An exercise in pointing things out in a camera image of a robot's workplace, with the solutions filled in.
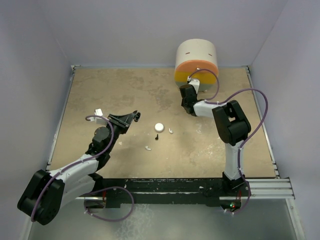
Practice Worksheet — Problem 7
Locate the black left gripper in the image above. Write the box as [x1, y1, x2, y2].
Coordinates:
[104, 112, 134, 153]

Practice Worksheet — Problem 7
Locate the black round earbud case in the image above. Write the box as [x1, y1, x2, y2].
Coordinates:
[134, 112, 141, 122]

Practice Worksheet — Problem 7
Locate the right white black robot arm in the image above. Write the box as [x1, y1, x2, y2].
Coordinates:
[179, 84, 251, 196]

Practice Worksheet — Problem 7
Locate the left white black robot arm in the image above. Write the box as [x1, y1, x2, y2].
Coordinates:
[17, 110, 141, 226]

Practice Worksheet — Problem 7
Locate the white round earbud case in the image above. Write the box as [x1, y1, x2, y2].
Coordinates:
[154, 122, 165, 133]

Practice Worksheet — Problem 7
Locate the white round drawer cabinet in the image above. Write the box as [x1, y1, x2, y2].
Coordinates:
[174, 38, 219, 91]

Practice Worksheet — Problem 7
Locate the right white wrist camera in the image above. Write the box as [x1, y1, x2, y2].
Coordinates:
[187, 76, 200, 94]

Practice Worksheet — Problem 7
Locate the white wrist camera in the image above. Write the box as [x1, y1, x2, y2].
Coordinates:
[90, 108, 106, 125]
[187, 76, 200, 94]

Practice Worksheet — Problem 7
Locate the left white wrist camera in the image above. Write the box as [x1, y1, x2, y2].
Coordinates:
[90, 108, 106, 125]

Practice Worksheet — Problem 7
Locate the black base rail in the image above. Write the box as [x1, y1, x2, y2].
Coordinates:
[82, 173, 251, 211]

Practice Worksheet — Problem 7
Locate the aluminium frame rail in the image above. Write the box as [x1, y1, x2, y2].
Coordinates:
[246, 66, 297, 201]

